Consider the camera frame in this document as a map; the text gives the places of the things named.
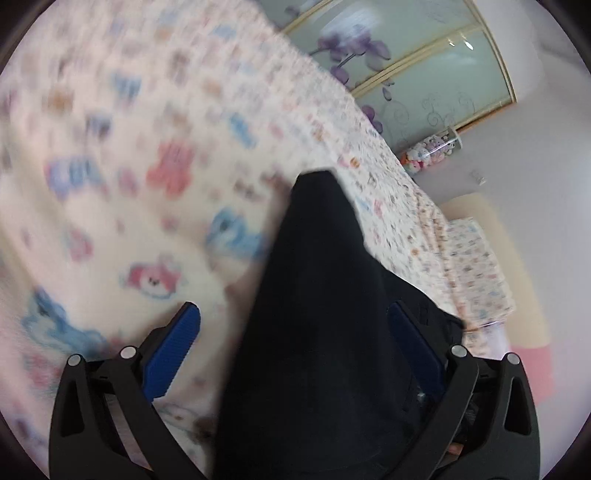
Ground floral glass sliding wardrobe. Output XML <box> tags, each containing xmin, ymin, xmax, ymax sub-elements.
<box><xmin>256</xmin><ymin>0</ymin><xmax>517</xmax><ymax>151</ymax></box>

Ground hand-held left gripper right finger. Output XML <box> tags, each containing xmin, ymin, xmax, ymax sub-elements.
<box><xmin>387</xmin><ymin>301</ymin><xmax>541</xmax><ymax>480</ymax></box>

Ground black pants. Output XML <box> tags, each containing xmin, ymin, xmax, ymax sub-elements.
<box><xmin>215</xmin><ymin>170</ymin><xmax>467</xmax><ymax>480</ymax></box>

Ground beige headboard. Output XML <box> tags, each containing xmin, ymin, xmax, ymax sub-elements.
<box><xmin>438</xmin><ymin>194</ymin><xmax>548</xmax><ymax>352</ymax></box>

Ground bear printed blanket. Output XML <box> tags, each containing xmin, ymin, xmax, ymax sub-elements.
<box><xmin>0</xmin><ymin>0</ymin><xmax>462</xmax><ymax>480</ymax></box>

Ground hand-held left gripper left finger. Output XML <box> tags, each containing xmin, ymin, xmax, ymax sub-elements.
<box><xmin>48</xmin><ymin>302</ymin><xmax>204</xmax><ymax>480</ymax></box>

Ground pink cloth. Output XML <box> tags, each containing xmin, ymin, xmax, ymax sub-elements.
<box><xmin>505</xmin><ymin>346</ymin><xmax>555</xmax><ymax>400</ymax></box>

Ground bear printed pillow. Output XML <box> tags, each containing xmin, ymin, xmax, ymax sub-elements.
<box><xmin>445</xmin><ymin>217</ymin><xmax>515</xmax><ymax>324</ymax></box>

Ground clear tube of plush toys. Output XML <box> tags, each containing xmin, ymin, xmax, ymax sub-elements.
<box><xmin>399</xmin><ymin>127</ymin><xmax>464</xmax><ymax>176</ymax></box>

